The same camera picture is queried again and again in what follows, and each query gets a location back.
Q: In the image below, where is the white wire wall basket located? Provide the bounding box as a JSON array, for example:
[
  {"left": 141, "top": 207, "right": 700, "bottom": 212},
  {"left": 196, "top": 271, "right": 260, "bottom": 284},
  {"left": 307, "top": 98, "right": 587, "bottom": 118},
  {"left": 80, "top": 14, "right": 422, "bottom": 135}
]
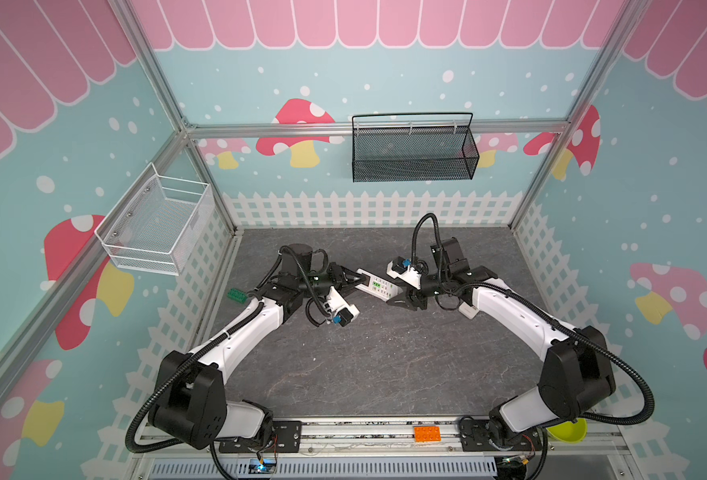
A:
[{"left": 95, "top": 164, "right": 215, "bottom": 276}]

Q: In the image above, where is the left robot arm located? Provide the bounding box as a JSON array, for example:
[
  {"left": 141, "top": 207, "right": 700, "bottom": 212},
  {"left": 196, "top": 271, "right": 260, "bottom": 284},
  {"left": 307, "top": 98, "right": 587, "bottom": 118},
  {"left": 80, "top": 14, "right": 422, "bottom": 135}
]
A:
[{"left": 125, "top": 244, "right": 369, "bottom": 454}]

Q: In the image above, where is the lime green bowl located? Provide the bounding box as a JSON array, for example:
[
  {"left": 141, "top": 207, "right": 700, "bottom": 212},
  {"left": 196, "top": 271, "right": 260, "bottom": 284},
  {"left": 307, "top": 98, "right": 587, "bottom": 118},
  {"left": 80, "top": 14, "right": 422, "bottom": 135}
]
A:
[{"left": 547, "top": 418, "right": 589, "bottom": 444}]

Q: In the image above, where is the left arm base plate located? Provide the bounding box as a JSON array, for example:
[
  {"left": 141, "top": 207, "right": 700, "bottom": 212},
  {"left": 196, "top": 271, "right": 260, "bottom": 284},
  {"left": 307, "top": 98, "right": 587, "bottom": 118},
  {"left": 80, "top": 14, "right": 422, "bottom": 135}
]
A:
[{"left": 217, "top": 421, "right": 303, "bottom": 455}]

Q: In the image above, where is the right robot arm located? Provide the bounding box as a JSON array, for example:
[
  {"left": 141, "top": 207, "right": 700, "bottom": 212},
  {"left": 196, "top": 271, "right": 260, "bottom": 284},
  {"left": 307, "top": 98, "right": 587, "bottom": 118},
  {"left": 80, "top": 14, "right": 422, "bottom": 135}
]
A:
[{"left": 387, "top": 213, "right": 655, "bottom": 451}]

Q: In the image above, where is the green toy brick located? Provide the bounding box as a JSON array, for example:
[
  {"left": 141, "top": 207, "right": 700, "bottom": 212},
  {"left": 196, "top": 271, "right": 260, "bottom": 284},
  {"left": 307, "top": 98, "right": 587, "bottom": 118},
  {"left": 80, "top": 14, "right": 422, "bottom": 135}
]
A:
[{"left": 227, "top": 288, "right": 248, "bottom": 304}]

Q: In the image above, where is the black mesh wall basket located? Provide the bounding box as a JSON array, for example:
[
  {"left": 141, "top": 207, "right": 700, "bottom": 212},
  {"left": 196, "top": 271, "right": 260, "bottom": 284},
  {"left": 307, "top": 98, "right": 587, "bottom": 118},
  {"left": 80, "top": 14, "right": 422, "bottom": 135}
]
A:
[{"left": 351, "top": 112, "right": 481, "bottom": 183}]

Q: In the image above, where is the orange toy brick on rail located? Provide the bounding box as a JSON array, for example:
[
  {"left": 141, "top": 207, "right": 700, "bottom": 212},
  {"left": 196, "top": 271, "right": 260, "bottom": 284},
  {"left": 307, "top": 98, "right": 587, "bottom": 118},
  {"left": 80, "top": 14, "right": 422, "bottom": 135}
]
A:
[{"left": 413, "top": 425, "right": 441, "bottom": 443}]

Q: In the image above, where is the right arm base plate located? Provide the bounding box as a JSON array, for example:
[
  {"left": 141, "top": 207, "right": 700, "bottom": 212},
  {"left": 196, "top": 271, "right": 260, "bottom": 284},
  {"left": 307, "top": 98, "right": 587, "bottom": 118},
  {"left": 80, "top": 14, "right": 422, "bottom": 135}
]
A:
[{"left": 457, "top": 416, "right": 543, "bottom": 453}]

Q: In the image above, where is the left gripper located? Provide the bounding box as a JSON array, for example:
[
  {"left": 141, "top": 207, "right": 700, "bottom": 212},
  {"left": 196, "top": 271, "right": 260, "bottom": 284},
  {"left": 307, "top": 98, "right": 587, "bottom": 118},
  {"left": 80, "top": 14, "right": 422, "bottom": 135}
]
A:
[{"left": 300, "top": 262, "right": 367, "bottom": 301}]

